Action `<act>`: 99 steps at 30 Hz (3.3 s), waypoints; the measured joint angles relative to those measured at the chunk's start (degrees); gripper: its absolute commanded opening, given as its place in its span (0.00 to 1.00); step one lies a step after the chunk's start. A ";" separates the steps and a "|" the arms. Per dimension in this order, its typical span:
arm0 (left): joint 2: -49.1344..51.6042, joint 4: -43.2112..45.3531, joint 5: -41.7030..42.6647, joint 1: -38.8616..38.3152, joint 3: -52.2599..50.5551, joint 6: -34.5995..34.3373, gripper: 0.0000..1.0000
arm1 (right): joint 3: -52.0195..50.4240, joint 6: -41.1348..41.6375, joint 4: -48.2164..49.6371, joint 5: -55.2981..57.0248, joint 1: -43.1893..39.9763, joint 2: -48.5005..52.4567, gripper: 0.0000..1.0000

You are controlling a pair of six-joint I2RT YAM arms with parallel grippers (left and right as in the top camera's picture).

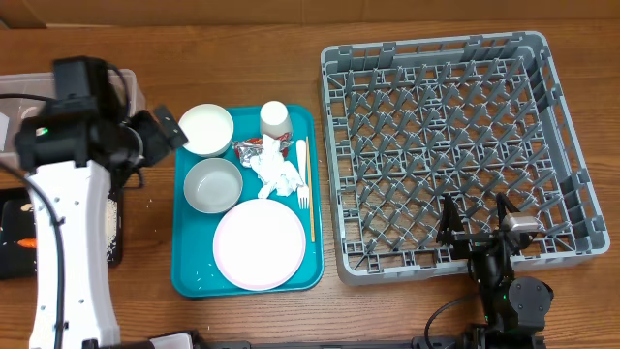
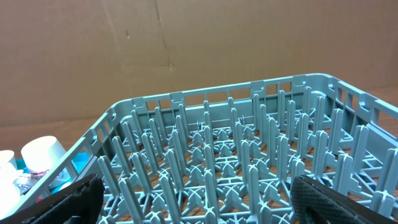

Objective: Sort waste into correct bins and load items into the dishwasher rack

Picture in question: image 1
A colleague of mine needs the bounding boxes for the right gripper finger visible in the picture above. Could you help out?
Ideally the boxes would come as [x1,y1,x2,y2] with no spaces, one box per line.
[436,194,465,245]
[495,193,520,228]

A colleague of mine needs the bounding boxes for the white bowl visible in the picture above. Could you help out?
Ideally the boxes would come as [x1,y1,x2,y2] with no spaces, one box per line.
[178,104,234,158]

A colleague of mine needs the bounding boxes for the grey bowl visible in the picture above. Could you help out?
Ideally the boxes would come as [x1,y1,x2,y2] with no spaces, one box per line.
[183,158,243,214]

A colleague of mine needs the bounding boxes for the white rice pile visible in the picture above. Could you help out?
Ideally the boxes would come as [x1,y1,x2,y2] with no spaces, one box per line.
[106,199,117,262]

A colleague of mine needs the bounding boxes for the white round plate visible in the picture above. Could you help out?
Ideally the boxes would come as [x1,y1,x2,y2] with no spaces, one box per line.
[213,199,306,291]

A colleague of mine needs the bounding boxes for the orange carrot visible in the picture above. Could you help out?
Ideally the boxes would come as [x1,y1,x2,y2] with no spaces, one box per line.
[17,238,37,249]

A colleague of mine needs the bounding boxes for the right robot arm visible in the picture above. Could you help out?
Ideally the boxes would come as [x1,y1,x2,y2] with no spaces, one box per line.
[436,193,554,349]

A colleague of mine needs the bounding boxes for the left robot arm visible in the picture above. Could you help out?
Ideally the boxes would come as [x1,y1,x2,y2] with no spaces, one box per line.
[15,98,187,348]

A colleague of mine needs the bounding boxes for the grey plastic dishwasher rack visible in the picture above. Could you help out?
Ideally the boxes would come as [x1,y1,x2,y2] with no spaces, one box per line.
[321,31,610,286]

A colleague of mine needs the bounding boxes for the black waste tray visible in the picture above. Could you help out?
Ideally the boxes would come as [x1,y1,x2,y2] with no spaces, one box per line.
[1,188,124,280]

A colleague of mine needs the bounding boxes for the crumpled foil wrapper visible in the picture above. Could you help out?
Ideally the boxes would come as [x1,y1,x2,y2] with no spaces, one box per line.
[232,138,293,168]

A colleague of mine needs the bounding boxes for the white paper cup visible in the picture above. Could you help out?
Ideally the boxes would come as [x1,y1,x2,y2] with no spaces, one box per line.
[260,101,293,139]

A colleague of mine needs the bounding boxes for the crumpled white tissue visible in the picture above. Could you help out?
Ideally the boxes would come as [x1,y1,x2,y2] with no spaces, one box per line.
[250,135,303,199]

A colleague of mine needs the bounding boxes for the teal plastic tray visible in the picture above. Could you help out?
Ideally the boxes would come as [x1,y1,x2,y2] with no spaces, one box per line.
[170,105,325,299]

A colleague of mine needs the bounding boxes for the wooden chopstick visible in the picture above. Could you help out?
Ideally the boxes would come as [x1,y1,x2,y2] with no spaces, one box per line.
[306,137,316,243]

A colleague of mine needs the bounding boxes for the clear plastic bin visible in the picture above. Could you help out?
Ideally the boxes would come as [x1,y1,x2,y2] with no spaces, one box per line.
[1,69,146,168]

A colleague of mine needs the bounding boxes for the white plastic fork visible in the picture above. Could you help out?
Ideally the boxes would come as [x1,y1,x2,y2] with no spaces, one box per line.
[295,140,310,209]

